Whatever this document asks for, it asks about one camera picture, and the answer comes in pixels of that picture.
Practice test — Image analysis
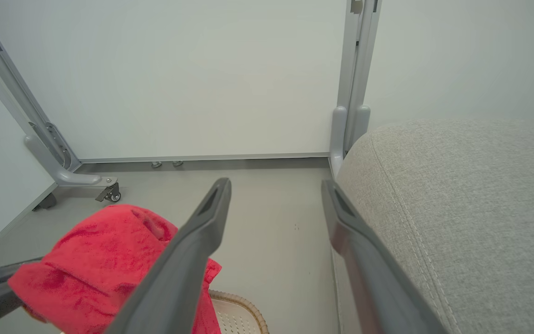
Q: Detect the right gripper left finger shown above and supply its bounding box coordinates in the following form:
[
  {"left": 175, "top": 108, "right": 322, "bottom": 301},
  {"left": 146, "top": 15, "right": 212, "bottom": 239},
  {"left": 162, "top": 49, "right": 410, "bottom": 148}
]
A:
[{"left": 105, "top": 178, "right": 233, "bottom": 334}]

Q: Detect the black caster with metal bracket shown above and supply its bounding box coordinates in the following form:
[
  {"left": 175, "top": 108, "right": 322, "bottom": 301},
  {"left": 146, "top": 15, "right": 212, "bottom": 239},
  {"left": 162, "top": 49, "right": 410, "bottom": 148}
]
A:
[{"left": 95, "top": 182, "right": 122, "bottom": 204}]

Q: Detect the grey partition bottom rail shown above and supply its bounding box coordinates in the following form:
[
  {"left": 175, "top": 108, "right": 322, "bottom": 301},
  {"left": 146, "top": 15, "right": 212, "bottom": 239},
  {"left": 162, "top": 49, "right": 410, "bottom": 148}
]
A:
[{"left": 79, "top": 153, "right": 331, "bottom": 164}]

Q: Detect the grey fabric sofa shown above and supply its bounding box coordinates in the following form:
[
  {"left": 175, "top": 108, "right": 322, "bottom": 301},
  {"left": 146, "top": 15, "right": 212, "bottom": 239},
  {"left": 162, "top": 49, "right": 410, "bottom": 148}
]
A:
[{"left": 332, "top": 118, "right": 534, "bottom": 334}]

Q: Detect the red white-trimmed garment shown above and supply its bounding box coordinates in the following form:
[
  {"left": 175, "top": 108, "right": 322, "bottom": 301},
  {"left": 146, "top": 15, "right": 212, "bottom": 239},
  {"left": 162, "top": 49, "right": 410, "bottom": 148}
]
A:
[{"left": 7, "top": 204, "right": 223, "bottom": 334}]

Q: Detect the dark caster wheel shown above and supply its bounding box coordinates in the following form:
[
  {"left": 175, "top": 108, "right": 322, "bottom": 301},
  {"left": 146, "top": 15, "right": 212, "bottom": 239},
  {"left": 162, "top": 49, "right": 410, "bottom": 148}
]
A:
[{"left": 32, "top": 192, "right": 58, "bottom": 212}]

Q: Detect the grey partition foot right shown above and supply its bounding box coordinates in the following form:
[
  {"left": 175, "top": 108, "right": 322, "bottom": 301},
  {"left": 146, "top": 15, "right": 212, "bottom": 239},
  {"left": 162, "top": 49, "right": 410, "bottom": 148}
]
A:
[{"left": 330, "top": 0, "right": 365, "bottom": 180}]

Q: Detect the cream perforated laundry basket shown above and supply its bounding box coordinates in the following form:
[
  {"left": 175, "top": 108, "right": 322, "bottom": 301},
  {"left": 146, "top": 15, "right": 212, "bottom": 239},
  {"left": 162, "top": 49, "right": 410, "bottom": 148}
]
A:
[{"left": 202, "top": 290, "right": 270, "bottom": 334}]

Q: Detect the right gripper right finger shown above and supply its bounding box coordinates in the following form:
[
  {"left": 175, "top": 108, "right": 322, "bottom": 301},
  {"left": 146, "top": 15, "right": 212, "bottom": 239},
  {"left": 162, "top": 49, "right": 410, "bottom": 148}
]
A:
[{"left": 321, "top": 179, "right": 448, "bottom": 334}]

